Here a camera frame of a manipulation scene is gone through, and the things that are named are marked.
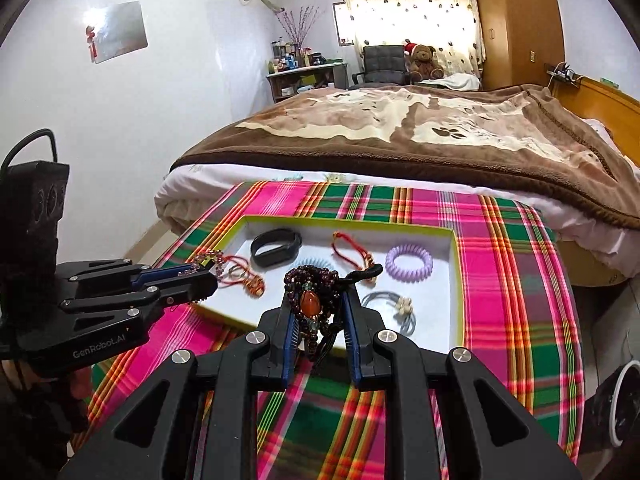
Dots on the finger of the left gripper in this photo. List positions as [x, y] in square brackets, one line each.
[114, 274]
[192, 286]

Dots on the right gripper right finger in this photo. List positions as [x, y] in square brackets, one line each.
[366, 366]

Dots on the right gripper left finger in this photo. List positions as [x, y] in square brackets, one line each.
[277, 365]

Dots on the grey hair tie white flower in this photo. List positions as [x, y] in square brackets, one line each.
[403, 307]

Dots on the dark bead necklace orange stone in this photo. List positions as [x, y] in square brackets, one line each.
[317, 297]

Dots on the red cord bracelet gold knot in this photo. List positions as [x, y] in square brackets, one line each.
[350, 251]

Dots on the black wristband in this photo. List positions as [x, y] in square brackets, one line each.
[275, 247]

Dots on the green white shallow tray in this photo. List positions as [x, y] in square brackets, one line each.
[420, 262]

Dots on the wooden desk shelf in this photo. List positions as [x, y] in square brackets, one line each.
[285, 84]

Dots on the white bed sheet mattress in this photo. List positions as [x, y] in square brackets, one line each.
[188, 191]

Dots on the brown patterned blanket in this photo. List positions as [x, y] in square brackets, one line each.
[518, 139]

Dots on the dark grey chair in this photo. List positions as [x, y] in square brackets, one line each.
[382, 65]

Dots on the white pillow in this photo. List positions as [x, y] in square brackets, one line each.
[456, 82]

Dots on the black white waste bin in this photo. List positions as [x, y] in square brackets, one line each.
[610, 414]

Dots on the brown teddy bear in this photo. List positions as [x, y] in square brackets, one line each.
[422, 62]

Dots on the purple branch decoration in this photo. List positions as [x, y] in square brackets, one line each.
[297, 24]

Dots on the patterned window curtain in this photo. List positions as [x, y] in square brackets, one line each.
[452, 27]

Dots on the wooden headboard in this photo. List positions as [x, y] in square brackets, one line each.
[619, 113]

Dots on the wooden wardrobe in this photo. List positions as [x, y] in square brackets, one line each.
[523, 39]

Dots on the silver wall poster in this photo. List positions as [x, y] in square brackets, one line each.
[116, 30]

